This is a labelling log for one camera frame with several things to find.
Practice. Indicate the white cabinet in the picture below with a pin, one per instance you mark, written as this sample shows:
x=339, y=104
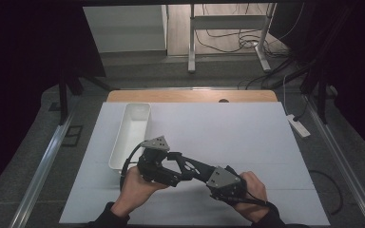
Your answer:
x=125, y=28

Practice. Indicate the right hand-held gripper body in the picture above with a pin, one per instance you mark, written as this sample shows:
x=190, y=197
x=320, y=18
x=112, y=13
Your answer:
x=225, y=185

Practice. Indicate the person's left hand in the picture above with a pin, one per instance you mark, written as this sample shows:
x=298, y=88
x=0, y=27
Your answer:
x=133, y=193

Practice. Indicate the white table board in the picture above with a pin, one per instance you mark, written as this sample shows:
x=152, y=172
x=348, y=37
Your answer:
x=234, y=136

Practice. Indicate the white metal desk frame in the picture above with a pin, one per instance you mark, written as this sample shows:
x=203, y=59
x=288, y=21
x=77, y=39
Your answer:
x=228, y=22

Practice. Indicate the black metal stand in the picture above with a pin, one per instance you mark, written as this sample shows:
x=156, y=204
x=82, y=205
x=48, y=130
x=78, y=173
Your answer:
x=64, y=98
x=321, y=101

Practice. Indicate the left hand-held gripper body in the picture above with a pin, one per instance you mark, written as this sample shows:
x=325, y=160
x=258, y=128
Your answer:
x=152, y=164

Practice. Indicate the person's right hand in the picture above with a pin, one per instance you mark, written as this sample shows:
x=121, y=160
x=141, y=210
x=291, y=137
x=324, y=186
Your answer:
x=256, y=190

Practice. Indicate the white power strip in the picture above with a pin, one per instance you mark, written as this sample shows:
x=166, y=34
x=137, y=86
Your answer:
x=298, y=126

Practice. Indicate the silver metal rail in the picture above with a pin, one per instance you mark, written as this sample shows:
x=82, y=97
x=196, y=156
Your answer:
x=41, y=171
x=339, y=152

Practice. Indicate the white plastic storage bin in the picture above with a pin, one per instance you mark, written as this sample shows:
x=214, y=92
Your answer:
x=130, y=139

